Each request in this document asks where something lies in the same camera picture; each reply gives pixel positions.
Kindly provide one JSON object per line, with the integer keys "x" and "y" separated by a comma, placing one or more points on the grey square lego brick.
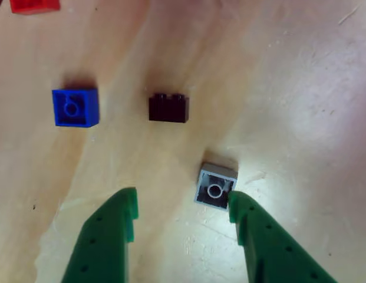
{"x": 219, "y": 170}

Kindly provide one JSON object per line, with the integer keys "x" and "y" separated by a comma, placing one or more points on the blue square lego brick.
{"x": 88, "y": 109}

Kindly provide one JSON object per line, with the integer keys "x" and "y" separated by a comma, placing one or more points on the black small lego brick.
{"x": 169, "y": 110}

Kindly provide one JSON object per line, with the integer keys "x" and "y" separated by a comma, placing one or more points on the red square lego brick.
{"x": 35, "y": 5}

